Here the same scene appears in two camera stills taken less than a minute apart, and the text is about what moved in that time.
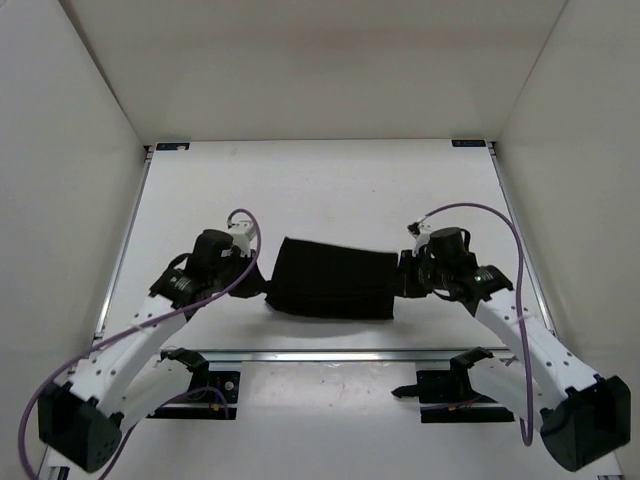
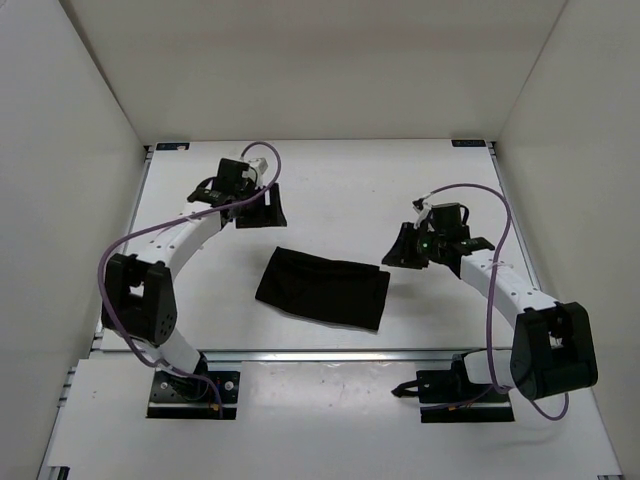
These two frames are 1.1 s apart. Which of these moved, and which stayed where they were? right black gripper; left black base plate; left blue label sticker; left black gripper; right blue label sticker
Moved: right black gripper; left black gripper
Stayed: left black base plate; right blue label sticker; left blue label sticker
